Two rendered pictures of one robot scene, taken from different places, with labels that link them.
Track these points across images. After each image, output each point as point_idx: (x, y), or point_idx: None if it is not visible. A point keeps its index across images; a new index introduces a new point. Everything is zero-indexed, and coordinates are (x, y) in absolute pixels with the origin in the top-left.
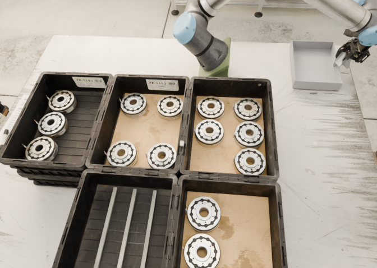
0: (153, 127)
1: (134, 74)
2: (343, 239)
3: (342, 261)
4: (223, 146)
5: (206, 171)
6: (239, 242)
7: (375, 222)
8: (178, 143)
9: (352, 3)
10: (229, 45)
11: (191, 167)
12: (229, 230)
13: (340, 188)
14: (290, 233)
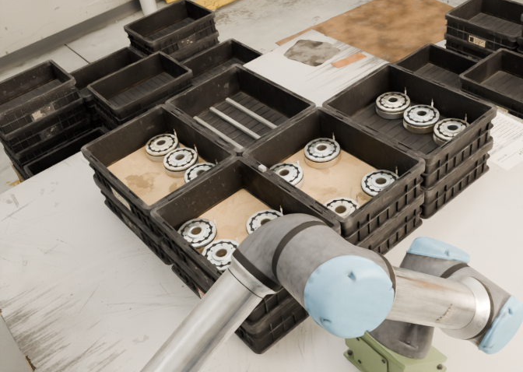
0: (333, 193)
1: (405, 177)
2: (74, 303)
3: (68, 286)
4: (242, 234)
5: (218, 171)
6: (159, 191)
7: (43, 344)
8: (267, 168)
9: (164, 347)
10: (384, 348)
11: (251, 197)
12: (173, 190)
13: (95, 350)
14: (128, 268)
